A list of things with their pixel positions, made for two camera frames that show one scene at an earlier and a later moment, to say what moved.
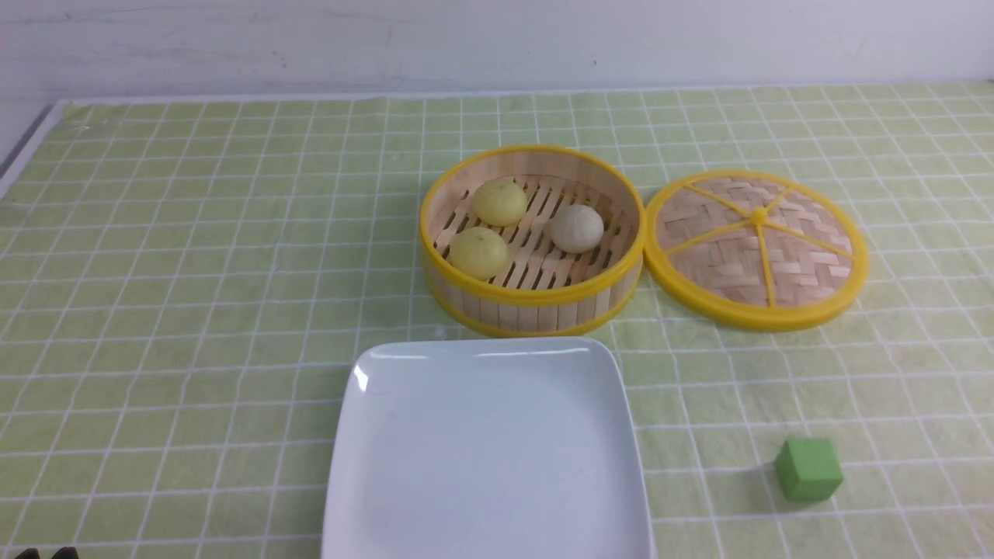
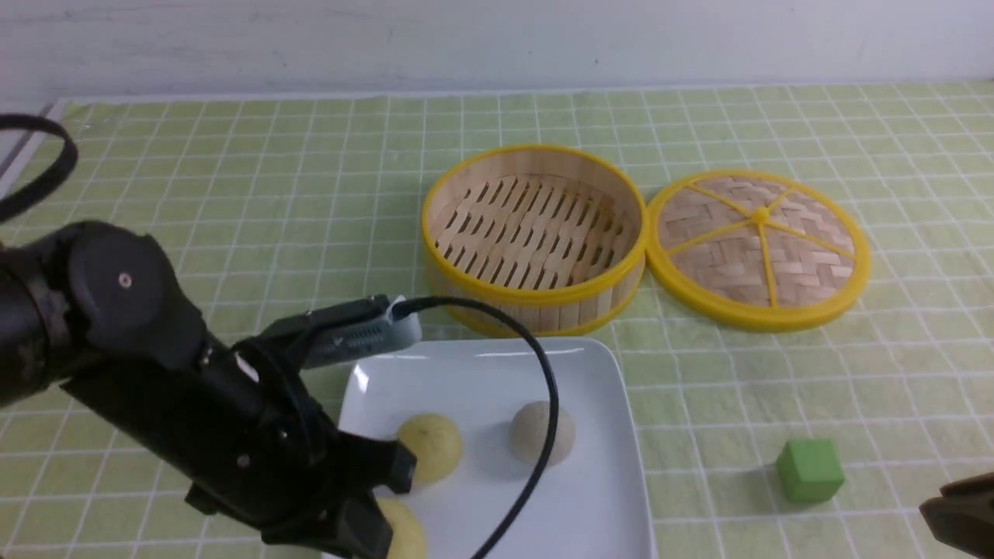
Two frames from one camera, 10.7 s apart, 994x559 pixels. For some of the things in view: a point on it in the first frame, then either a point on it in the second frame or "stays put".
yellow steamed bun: (478, 253) → (408, 540)
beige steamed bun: (577, 229) → (529, 429)
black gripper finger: (66, 553) → (238, 423)
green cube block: (808, 469) stays put
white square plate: (507, 448) stays put
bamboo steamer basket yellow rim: (544, 289) stays put
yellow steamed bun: (499, 203) → (436, 443)
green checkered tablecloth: (182, 282) stays put
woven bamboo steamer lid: (755, 251) stays put
